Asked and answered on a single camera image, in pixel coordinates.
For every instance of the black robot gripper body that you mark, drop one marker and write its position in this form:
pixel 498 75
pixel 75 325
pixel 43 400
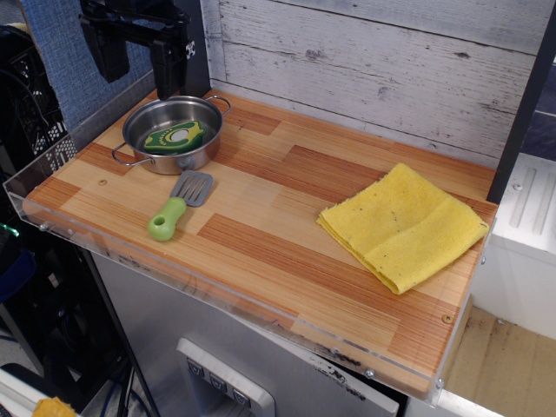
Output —
pixel 142 22

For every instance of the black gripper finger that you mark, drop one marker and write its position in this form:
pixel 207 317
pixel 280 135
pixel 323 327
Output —
pixel 109 51
pixel 168 54

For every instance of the green handled grey spatula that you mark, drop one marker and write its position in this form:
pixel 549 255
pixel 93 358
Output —
pixel 191 190

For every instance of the yellow folded cloth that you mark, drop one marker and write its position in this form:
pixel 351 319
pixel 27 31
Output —
pixel 403 229

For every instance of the stainless steel pot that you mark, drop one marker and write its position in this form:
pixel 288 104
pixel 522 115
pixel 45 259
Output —
pixel 160 114

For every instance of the green yellow toy in pot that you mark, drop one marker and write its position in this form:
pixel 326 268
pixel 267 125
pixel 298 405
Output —
pixel 180 138

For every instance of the clear acrylic table guard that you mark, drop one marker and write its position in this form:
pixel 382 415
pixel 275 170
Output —
pixel 250 275

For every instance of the silver toy fridge cabinet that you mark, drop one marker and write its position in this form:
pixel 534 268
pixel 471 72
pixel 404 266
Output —
pixel 200 352

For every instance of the white ribbed box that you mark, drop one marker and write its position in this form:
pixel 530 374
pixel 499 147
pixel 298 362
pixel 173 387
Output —
pixel 525 220

